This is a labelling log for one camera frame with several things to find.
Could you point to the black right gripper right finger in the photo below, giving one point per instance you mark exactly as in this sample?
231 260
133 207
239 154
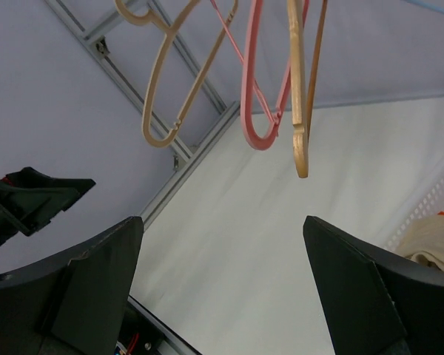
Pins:
374 301

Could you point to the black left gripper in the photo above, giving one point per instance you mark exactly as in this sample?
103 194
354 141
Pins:
29 200

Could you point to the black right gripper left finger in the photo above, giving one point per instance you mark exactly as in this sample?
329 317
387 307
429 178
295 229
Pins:
71 302

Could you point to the thick pink plastic hanger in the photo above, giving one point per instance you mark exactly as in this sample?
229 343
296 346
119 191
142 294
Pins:
253 139

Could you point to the beige garment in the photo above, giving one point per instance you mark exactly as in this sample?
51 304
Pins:
423 242

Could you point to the wooden hanger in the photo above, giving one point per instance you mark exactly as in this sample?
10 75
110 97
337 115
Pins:
302 92

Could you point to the white plastic basket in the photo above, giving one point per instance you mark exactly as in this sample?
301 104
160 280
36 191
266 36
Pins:
425 200

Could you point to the thin pink wire hanger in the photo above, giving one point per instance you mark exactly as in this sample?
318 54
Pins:
237 48

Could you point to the blue wire hanger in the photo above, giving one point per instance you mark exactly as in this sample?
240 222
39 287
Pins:
431 7

